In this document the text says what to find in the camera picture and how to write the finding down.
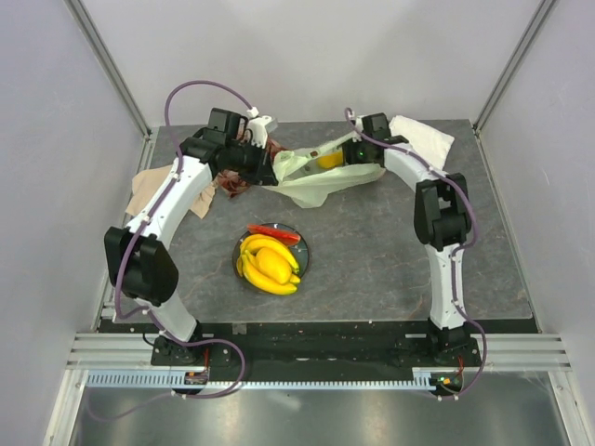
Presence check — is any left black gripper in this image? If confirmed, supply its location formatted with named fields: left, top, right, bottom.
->
left=226, top=138, right=278, bottom=187

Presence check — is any pale green plastic bag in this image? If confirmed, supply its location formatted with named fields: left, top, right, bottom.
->
left=264, top=132, right=385, bottom=208

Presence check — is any yellow banana bunch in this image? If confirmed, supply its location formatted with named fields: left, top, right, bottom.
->
left=239, top=234, right=300, bottom=274
left=236, top=256, right=301, bottom=295

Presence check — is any red watermelon slice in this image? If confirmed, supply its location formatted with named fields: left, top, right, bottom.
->
left=247, top=225, right=301, bottom=246

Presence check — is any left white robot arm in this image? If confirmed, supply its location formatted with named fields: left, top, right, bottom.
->
left=104, top=109, right=277, bottom=365

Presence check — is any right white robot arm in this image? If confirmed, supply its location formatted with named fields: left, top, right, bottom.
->
left=342, top=108, right=477, bottom=366

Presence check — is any red plaid cloth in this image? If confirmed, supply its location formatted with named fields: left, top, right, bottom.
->
left=216, top=134, right=294, bottom=199

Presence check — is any white folded towel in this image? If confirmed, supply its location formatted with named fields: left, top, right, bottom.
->
left=390, top=115, right=455, bottom=169

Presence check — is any blue ceramic plate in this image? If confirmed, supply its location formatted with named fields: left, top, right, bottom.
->
left=231, top=223, right=310, bottom=295

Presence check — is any beige cloth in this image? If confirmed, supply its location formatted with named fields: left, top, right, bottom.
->
left=126, top=164, right=217, bottom=218

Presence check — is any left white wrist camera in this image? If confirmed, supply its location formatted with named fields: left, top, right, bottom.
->
left=246, top=107, right=278, bottom=149

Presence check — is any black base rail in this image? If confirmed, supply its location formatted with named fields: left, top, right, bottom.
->
left=151, top=321, right=482, bottom=384

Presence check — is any right aluminium frame post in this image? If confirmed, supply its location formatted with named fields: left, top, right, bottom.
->
left=472, top=0, right=558, bottom=136

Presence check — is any aluminium frame post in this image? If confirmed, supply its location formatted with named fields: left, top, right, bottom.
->
left=472, top=0, right=558, bottom=136
left=64, top=0, right=152, bottom=139

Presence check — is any left aluminium frame post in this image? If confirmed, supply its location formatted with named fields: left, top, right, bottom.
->
left=64, top=0, right=152, bottom=139

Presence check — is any white slotted cable duct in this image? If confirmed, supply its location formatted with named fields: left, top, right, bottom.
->
left=86, top=370, right=456, bottom=390

